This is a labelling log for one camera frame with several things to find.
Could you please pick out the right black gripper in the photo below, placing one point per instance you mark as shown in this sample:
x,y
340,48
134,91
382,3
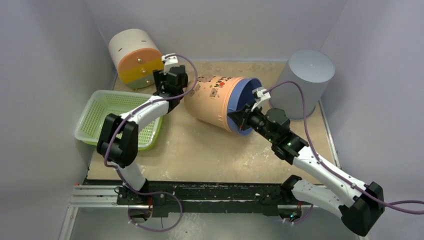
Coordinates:
x,y
244,114

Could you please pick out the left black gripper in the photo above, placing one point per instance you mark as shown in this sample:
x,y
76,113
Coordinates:
x,y
162,79

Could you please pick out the blue plastic bucket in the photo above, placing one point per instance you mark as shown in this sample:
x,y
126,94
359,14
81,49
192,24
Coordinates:
x,y
239,97

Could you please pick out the orange printed plastic bucket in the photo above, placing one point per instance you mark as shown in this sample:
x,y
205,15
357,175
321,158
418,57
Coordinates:
x,y
210,98

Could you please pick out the grey plastic bucket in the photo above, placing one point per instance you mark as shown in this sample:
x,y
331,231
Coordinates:
x,y
305,77

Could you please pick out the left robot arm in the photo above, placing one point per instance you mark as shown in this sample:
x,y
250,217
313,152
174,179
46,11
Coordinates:
x,y
118,138

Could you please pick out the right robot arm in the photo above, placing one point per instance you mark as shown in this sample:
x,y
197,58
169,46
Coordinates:
x,y
356,203

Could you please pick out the small round drawer cabinet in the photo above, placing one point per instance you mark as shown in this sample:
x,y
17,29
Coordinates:
x,y
135,57

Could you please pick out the green plastic tray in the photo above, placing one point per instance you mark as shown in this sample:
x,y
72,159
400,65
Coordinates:
x,y
89,131

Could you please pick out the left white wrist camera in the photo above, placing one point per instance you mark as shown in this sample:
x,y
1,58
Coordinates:
x,y
169,61

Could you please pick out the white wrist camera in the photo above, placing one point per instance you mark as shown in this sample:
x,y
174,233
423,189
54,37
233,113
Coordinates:
x,y
169,61
261,95

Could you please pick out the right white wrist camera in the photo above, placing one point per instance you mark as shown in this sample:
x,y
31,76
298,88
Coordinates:
x,y
261,95

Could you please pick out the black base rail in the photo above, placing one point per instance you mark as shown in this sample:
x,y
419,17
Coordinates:
x,y
165,197

